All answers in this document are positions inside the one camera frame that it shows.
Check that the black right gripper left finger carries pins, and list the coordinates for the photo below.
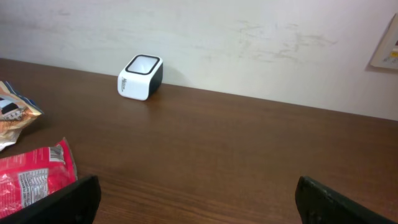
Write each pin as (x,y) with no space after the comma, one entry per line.
(76,203)

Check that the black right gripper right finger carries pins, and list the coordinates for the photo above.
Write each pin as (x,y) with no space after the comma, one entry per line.
(319,204)

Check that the red snack bag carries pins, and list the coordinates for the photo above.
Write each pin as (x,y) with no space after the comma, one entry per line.
(29,177)

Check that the yellow snack bag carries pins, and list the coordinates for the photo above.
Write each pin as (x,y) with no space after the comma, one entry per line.
(17,112)

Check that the white barcode scanner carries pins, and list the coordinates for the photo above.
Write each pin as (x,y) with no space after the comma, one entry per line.
(141,77)

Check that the paper notice on wall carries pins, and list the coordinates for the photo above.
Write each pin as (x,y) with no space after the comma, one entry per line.
(385,55)

